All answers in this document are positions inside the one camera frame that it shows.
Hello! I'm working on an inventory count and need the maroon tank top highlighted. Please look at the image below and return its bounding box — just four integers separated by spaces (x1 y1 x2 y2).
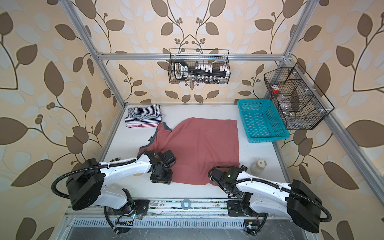
139 118 240 186

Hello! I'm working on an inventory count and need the blue striped tank top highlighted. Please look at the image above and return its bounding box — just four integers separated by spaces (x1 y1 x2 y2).
125 104 163 124

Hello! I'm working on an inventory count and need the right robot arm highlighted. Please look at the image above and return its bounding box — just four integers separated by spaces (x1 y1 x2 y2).
208 166 332 235

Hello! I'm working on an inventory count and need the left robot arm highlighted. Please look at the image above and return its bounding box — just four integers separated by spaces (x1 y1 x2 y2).
51 150 177 235

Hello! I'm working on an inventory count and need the red striped folded tank top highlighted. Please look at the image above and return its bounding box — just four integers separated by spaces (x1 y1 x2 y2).
126 123 159 129

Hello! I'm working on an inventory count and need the white tape roll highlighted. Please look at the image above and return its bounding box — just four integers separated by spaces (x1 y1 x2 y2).
251 159 267 176

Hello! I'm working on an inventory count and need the teal plastic basket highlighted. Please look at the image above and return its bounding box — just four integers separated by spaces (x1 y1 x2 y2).
237 99 290 143

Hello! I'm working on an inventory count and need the red white item in basket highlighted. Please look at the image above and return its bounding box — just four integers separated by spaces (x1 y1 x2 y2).
271 85 280 95

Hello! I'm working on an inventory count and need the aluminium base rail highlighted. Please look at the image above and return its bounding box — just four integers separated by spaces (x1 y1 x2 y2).
54 199 321 240

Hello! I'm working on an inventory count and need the black handled tool in basket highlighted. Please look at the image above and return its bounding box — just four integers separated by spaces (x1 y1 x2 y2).
173 60 231 82

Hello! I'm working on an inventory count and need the black wire basket right wall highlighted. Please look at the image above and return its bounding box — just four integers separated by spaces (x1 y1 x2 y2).
264 63 335 131

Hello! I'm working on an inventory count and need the black wire basket wall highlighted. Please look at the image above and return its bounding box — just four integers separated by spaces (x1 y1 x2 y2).
167 48 231 85
264 63 335 131

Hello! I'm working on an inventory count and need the black wire basket back wall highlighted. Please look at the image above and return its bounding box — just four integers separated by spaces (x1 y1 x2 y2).
167 48 231 85

